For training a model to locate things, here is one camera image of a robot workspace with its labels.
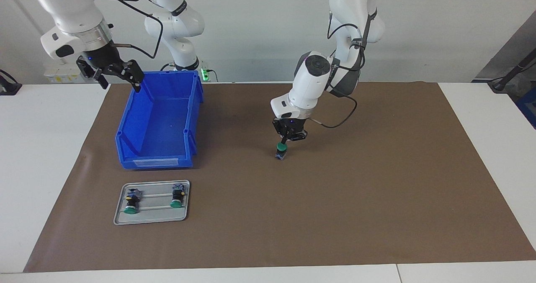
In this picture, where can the blue plastic storage bin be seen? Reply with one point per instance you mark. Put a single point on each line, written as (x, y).
(159, 124)

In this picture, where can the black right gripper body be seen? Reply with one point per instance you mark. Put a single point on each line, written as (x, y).
(100, 59)

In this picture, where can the black stand pole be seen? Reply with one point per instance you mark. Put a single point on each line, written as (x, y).
(513, 71)

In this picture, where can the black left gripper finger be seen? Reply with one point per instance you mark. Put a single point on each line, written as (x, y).
(298, 136)
(282, 137)

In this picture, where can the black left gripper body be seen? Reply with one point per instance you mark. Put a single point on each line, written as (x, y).
(289, 126)

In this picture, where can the blue crate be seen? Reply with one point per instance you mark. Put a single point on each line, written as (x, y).
(528, 107)

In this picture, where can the silver metal tray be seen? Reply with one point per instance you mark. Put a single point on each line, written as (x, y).
(153, 217)

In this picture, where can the black clamp mount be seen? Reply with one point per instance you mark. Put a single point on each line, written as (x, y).
(9, 87)

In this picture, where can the brown table mat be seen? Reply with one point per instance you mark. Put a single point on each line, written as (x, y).
(356, 199)

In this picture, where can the green push button switch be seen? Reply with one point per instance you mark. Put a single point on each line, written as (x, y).
(177, 197)
(130, 205)
(281, 148)

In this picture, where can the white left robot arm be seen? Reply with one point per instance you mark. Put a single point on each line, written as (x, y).
(310, 86)

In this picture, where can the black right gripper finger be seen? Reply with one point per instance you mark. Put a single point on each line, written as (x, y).
(132, 71)
(94, 73)

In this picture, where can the white wall socket box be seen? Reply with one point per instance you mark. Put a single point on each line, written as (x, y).
(63, 74)

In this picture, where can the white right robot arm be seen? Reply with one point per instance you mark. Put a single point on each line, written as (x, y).
(71, 11)

